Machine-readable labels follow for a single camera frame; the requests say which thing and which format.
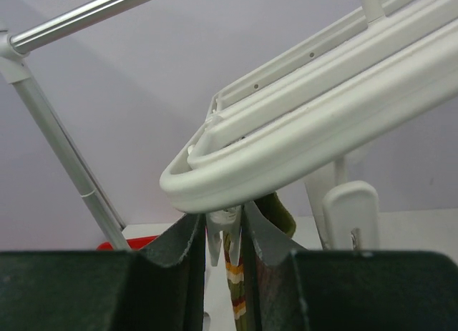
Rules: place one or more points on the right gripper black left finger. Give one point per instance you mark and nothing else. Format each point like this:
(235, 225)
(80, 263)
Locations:
(159, 287)

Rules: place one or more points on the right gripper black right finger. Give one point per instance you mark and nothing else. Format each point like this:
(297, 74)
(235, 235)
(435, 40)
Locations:
(288, 287)

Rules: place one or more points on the olive brown patterned sock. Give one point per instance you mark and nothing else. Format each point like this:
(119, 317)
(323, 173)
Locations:
(271, 207)

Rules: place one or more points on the white clip sock hanger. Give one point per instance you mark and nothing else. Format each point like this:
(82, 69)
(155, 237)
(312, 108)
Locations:
(301, 114)

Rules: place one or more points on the silver drying rack stand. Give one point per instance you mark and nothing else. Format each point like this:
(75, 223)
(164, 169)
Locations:
(14, 49)

